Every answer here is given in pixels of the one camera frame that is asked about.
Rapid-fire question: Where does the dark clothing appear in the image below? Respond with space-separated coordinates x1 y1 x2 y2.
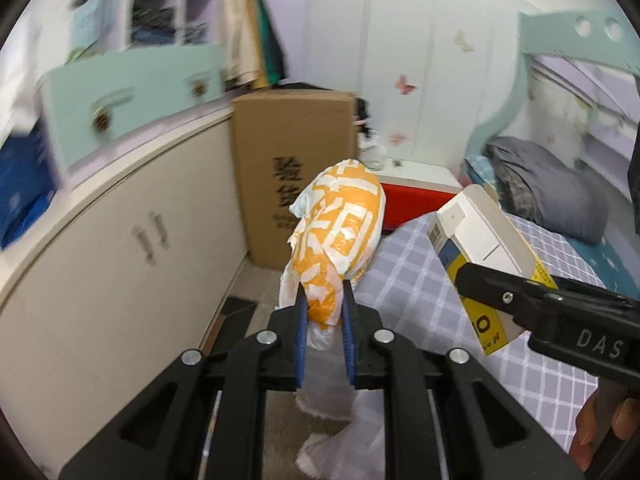
352 100 373 138

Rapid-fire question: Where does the red storage box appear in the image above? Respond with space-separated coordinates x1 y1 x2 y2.
377 160 463 233

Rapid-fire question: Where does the teal bedsheet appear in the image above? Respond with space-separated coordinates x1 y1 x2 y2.
565 235 640 296

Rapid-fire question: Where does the teal drawer cabinet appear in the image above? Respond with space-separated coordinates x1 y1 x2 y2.
40 42 228 171

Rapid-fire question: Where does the blue plastic package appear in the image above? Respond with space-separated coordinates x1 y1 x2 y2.
0 127 58 251

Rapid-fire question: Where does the green hanging coat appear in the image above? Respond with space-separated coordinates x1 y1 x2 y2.
255 0 283 86

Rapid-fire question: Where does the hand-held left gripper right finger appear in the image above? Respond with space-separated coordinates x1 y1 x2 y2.
341 280 586 480

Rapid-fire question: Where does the teal sign board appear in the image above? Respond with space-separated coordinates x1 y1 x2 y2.
70 0 108 53

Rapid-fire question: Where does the white cube shelf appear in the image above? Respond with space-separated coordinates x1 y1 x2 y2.
102 0 251 53

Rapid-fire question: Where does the tall cardboard box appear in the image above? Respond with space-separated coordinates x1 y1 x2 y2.
231 89 360 270

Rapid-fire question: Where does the orange white plastic bag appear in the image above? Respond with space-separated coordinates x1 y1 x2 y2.
277 159 387 351

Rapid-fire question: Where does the grey duvet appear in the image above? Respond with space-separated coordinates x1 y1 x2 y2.
485 136 610 246

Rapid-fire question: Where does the blue plaid pillow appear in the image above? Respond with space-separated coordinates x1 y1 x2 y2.
462 155 493 186

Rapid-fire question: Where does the white yellow cardboard box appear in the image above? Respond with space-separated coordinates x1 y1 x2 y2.
426 184 560 357

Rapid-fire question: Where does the long white low cabinet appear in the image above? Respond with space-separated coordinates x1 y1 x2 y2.
0 105 251 480

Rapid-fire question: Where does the teal bunk bed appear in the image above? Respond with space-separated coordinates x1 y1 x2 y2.
465 10 640 301

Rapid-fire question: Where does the person's right hand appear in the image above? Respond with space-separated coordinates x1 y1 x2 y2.
570 389 640 472

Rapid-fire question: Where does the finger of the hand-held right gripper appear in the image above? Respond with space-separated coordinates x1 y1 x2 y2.
456 261 553 335

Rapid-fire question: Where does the white wardrobe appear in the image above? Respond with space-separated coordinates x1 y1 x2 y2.
305 0 531 176

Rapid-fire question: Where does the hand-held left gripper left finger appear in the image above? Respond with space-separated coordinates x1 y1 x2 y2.
59 280 308 480

